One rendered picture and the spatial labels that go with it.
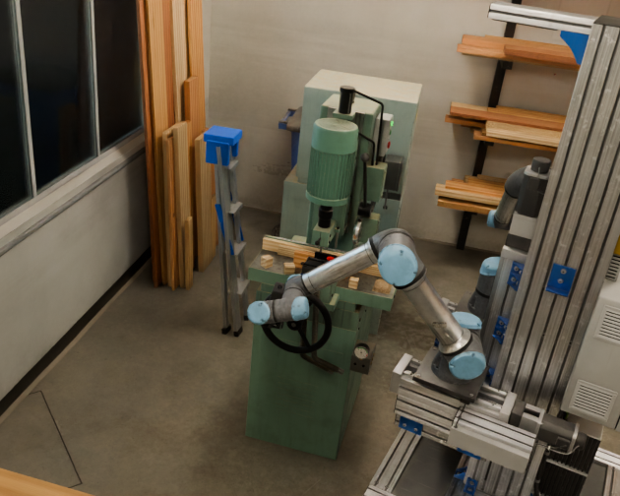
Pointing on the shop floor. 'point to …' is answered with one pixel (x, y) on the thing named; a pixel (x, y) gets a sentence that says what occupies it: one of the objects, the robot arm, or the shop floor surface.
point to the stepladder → (220, 155)
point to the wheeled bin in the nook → (291, 143)
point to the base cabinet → (303, 389)
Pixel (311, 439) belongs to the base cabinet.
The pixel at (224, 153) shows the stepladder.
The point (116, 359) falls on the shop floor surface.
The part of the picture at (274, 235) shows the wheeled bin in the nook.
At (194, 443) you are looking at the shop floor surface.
